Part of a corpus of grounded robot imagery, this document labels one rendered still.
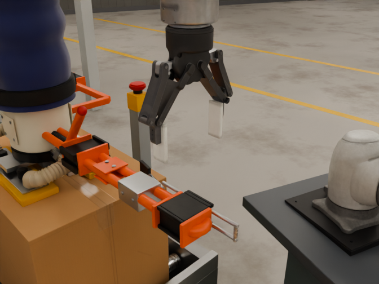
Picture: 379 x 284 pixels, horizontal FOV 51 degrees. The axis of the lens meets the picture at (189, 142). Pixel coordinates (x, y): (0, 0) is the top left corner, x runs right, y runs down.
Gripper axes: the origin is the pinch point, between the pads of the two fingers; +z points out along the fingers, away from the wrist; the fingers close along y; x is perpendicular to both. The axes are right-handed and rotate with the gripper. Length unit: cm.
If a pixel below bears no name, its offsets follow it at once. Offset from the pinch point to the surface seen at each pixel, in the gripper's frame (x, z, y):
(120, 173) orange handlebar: -20.1, 14.1, 1.5
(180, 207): 1.4, 11.6, 3.6
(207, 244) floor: -74, 122, -89
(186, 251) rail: -31, 63, -30
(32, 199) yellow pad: -42, 26, 14
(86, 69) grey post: -306, 76, -158
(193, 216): 4.6, 11.7, 3.7
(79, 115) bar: -32.6, 3.4, 3.1
